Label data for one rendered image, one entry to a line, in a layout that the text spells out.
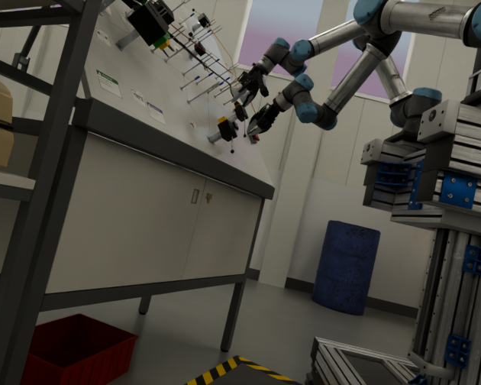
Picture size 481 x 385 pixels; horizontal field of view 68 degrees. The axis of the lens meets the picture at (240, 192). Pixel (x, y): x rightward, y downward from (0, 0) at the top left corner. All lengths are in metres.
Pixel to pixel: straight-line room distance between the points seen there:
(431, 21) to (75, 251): 1.18
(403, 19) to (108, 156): 0.98
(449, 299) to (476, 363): 0.20
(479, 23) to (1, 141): 1.15
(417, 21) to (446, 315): 0.93
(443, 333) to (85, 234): 1.13
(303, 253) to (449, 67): 2.84
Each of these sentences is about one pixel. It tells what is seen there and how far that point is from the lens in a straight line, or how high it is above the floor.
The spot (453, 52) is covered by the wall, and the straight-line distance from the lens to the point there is 5.27.
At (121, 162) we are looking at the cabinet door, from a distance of 1.02.
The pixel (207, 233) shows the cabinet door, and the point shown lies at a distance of 1.43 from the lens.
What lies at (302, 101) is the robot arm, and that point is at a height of 1.16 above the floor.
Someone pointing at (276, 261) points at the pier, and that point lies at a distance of 4.12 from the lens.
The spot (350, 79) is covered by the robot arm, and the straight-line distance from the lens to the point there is 1.50.
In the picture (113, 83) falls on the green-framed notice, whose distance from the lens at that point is 1.01.
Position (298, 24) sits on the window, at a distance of 4.77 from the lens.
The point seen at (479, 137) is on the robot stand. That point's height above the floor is 1.03.
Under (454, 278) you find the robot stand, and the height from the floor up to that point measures 0.65.
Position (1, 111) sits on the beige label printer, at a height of 0.78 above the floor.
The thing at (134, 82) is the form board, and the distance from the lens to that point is 1.11.
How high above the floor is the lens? 0.69
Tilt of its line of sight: 3 degrees up
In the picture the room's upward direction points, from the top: 13 degrees clockwise
